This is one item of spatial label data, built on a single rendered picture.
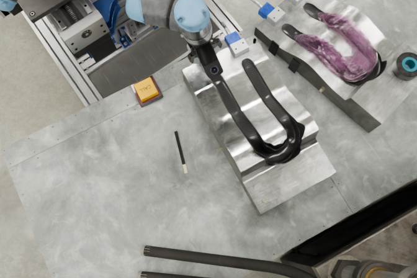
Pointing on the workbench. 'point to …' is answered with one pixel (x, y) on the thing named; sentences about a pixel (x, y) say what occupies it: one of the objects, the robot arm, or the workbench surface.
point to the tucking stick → (180, 152)
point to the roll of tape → (399, 71)
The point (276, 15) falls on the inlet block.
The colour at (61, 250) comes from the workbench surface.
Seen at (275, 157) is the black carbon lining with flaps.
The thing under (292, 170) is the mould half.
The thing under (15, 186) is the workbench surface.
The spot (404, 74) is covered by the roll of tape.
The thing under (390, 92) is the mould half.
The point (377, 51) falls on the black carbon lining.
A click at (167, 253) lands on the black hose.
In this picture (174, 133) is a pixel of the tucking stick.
